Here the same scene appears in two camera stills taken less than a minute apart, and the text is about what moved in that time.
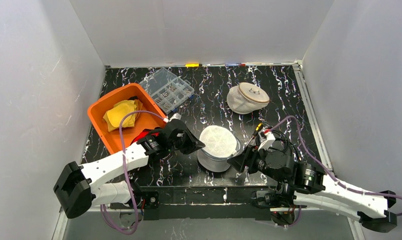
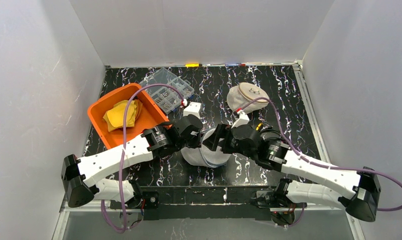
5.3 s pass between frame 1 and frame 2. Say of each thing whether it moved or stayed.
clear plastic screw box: stayed
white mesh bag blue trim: moved
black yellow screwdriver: stayed
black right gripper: moved
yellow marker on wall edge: stayed
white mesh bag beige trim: stayed
